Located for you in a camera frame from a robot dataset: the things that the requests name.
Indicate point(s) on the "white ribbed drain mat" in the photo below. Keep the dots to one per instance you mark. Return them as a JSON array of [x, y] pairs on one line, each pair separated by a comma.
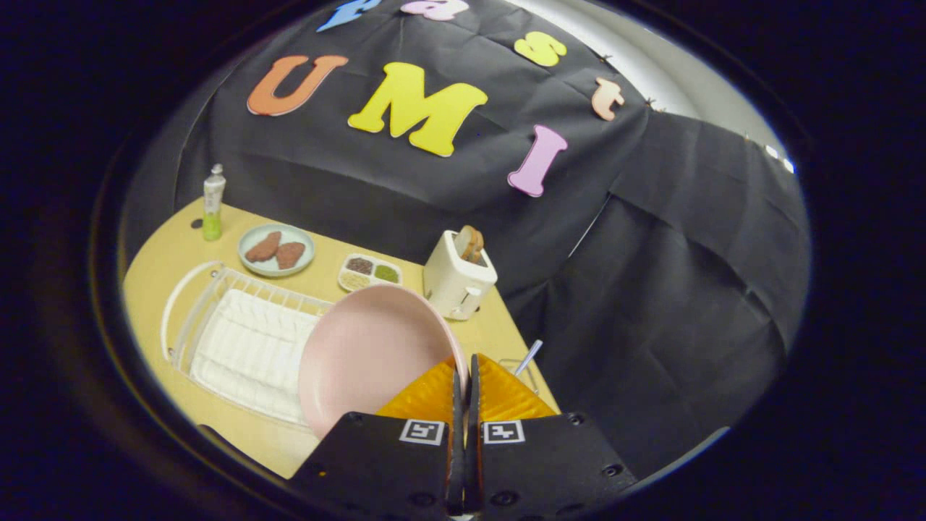
[[246, 340]]

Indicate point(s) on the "white toaster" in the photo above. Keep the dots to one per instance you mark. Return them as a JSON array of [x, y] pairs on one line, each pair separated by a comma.
[[452, 286]]

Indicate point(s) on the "green capped clear bottle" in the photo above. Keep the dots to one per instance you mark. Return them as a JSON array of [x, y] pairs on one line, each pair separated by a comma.
[[213, 202]]

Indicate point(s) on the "pink plate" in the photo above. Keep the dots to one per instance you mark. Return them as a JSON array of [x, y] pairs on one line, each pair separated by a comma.
[[369, 347]]

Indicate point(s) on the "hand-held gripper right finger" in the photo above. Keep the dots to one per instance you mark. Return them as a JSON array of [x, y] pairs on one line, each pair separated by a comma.
[[550, 463]]

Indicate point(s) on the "brown bread slice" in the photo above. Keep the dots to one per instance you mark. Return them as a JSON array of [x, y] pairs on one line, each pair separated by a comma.
[[470, 242]]

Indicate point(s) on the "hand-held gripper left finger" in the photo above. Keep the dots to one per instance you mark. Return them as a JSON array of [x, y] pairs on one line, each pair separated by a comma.
[[376, 463]]

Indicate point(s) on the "brown meat patty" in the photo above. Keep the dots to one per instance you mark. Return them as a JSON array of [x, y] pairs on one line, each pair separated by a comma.
[[290, 255], [262, 247]]

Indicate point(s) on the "divided white condiment tray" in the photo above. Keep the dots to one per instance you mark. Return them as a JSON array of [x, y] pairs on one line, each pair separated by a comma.
[[370, 273]]

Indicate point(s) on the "pale green plate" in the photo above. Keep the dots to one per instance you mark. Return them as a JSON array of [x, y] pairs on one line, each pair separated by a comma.
[[253, 269]]

